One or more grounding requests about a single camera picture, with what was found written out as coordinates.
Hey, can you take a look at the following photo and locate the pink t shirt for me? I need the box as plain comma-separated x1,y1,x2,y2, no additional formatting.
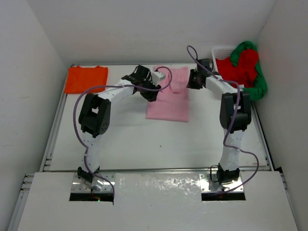
146,66,190,122

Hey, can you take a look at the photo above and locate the green t shirt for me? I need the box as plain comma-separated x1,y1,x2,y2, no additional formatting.
230,41,268,101

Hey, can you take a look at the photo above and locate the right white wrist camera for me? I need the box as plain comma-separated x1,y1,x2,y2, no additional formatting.
197,58,214,72

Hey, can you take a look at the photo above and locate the white plastic bin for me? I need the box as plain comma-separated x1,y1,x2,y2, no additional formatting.
211,45,245,90

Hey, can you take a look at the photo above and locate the red t shirt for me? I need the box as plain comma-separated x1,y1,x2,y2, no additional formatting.
216,49,258,88

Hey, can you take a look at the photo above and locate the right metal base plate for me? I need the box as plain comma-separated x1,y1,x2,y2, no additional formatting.
199,171,244,193

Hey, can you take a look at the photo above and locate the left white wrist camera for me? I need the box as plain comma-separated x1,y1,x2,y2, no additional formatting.
152,71,166,84

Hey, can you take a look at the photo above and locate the orange t shirt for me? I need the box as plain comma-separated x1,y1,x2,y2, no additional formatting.
64,66,109,94

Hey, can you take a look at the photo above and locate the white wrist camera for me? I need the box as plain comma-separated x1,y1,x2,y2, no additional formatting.
197,58,214,72
152,71,166,84

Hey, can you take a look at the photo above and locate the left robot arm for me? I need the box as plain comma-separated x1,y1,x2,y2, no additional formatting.
77,65,166,184

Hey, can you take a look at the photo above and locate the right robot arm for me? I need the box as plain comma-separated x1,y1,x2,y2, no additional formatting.
187,69,252,184

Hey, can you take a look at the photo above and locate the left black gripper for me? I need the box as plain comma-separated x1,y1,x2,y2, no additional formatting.
140,77,161,102

